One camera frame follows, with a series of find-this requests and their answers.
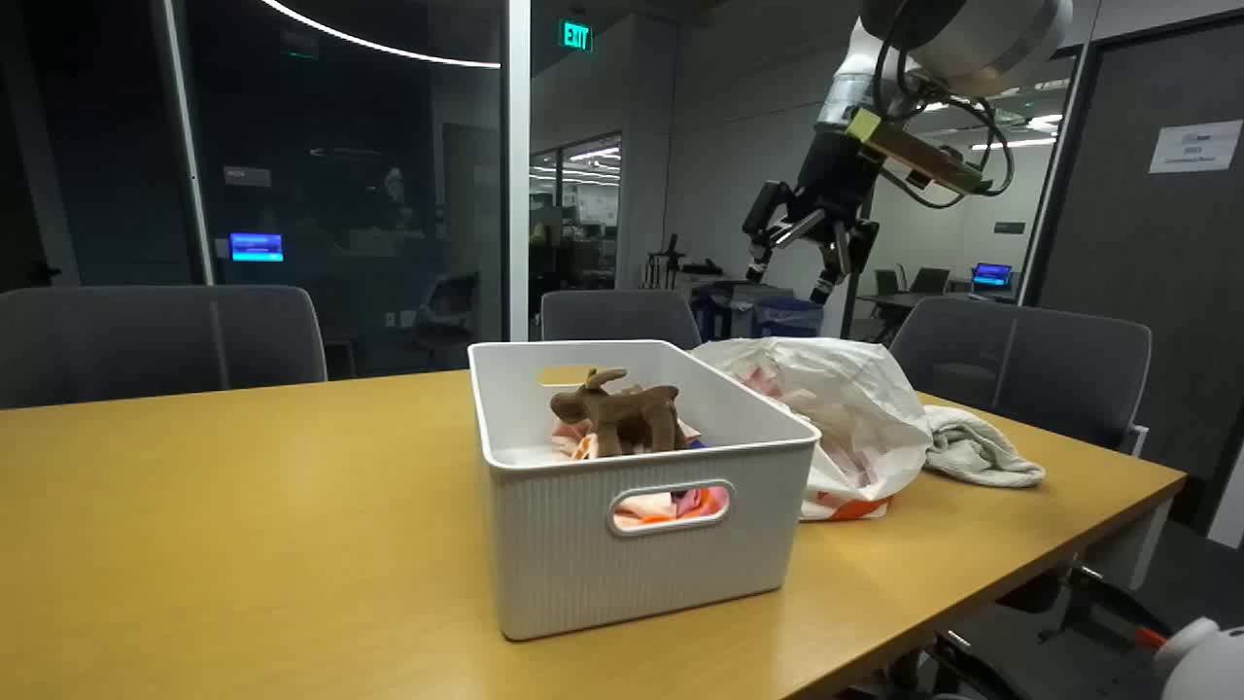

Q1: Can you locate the green exit sign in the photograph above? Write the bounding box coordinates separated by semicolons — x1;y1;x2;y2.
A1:
560;18;590;54

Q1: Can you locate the light pink printed garment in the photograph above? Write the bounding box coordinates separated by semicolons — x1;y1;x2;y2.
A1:
553;425;731;534

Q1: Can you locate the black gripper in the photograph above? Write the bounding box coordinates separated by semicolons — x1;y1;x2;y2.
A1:
742;124;883;304

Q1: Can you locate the white wall sign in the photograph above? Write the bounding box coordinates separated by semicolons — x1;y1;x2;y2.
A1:
1150;119;1244;175

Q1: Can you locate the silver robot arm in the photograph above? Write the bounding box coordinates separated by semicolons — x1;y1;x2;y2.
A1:
742;0;1072;304

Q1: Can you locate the white plastic bag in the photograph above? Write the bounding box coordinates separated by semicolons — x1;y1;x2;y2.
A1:
696;337;932;522

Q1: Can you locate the grey office chair left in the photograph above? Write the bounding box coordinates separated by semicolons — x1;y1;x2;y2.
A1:
0;282;326;408

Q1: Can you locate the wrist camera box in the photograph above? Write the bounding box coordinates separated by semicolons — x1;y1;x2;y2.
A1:
847;110;989;195

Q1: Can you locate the white plastic storage box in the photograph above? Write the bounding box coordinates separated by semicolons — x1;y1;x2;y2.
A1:
468;337;820;643

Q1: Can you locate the white grey handheld tool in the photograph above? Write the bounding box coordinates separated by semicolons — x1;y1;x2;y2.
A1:
1155;618;1244;700

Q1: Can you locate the brown cloth garment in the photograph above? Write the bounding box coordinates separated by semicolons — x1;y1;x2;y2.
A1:
549;368;685;456

